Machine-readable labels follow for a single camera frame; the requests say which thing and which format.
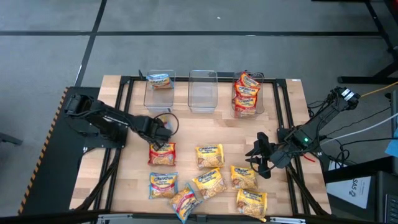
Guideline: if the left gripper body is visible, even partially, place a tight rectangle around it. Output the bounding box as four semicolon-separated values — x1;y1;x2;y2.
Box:
141;115;174;147

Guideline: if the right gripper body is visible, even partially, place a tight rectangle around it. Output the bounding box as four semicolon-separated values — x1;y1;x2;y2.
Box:
267;142;294;170

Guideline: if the yellow Maruchan ramen packet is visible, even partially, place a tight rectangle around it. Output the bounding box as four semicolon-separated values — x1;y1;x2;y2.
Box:
236;188;269;223
195;142;225;169
229;164;259;191
192;167;228;200

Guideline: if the clear plastic bin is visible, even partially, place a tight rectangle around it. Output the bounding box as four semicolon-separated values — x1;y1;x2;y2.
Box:
187;70;218;113
143;69;177;113
231;71;266;119

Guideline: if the white paper sign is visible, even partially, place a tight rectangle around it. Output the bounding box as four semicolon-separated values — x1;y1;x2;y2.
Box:
325;160;373;210

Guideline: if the black platform with hazard stripe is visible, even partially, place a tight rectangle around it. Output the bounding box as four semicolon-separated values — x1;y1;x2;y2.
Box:
17;86;105;216

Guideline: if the black equipment case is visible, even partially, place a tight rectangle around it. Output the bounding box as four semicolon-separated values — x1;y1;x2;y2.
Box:
322;155;398;224

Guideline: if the blue paper sheet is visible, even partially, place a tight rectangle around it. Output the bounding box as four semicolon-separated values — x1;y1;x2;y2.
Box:
384;126;398;158

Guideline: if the black beam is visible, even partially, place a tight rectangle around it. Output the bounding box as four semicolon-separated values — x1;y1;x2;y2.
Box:
0;208;398;224

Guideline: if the dark floor stand foot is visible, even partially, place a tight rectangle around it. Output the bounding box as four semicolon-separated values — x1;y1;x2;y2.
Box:
0;131;24;146

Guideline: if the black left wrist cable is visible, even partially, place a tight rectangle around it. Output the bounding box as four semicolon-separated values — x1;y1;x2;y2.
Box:
154;111;180;137

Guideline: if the silver bracket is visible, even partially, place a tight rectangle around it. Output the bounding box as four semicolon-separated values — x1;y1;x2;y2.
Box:
96;213;134;224
269;217;307;224

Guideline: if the black aluminium table frame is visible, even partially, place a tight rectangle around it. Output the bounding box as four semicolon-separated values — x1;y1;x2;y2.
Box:
74;74;333;218

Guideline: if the black coiled cable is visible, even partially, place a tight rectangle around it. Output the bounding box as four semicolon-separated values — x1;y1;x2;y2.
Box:
328;146;354;167

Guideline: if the black power cable loop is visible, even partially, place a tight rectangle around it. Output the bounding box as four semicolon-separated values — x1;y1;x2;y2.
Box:
307;98;331;118

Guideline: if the white cable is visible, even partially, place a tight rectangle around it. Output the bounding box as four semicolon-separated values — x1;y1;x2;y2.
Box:
320;112;398;146

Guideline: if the black desk leg frame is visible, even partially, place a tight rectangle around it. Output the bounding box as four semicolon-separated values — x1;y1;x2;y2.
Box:
312;0;398;85

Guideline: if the yellow extension cable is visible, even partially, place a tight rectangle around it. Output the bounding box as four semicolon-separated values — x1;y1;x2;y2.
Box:
360;81;398;98

